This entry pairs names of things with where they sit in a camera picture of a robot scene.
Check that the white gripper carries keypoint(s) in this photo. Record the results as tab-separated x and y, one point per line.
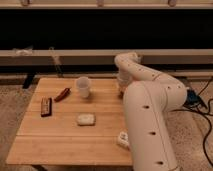
122	83

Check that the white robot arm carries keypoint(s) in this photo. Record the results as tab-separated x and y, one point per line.
148	94

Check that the white plastic cup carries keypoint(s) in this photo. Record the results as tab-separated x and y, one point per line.
83	86

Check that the white sponge block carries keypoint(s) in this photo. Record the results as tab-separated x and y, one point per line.
86	119

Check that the white labelled packet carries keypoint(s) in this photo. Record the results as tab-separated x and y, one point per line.
122	140

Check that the wooden table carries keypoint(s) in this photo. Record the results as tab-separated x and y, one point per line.
59	140

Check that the dark brown rectangular box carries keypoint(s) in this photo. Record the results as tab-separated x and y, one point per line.
46	107

